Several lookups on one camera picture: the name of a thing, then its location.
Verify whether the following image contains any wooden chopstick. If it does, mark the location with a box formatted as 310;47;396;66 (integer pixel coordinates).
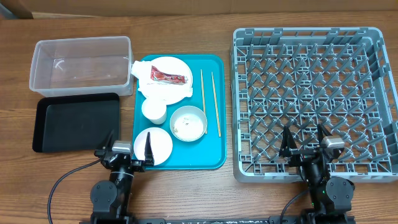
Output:
200;69;208;134
211;72;221;138

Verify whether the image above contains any black plastic tray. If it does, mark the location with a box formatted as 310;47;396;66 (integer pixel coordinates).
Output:
32;93;121;153

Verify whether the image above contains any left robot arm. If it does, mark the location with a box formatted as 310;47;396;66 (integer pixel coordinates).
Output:
47;131;154;224

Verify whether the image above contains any red sauce packet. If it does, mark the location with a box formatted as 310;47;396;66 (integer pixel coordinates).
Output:
150;66;187;85

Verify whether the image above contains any white cup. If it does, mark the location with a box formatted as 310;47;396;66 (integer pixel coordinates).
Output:
141;98;167;124

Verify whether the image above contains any grey dishwasher rack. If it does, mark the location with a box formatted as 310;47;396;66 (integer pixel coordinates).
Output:
230;27;397;183

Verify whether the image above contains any left wooden chopstick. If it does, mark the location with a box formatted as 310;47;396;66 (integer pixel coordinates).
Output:
200;69;208;134

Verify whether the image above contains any white napkin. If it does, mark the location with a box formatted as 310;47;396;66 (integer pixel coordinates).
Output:
131;59;194;101

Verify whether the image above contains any right wooden chopstick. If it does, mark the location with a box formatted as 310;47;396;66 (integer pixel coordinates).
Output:
211;72;221;138

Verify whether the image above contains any teal serving tray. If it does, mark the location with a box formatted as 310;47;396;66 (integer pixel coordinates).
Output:
152;54;228;170

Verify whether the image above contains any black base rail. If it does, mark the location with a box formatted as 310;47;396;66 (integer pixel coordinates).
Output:
79;215;356;224

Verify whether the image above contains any large white plate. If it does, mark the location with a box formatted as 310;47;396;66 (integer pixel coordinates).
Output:
138;56;194;106

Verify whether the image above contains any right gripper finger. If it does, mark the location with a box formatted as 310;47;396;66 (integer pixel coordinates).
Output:
279;126;297;157
317;124;332;144

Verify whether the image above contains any clear plastic waste bin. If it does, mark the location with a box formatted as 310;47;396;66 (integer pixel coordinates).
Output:
29;36;134;97

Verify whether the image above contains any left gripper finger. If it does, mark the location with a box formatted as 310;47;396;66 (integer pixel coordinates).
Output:
104;130;114;151
144;132;154;166

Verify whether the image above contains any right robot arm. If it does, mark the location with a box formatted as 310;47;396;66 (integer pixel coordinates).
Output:
279;124;355;223

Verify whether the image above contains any grey bowl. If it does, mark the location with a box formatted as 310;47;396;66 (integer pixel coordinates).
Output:
170;106;208;142

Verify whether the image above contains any cooked rice pile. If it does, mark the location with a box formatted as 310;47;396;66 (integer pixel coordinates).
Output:
173;114;204;141

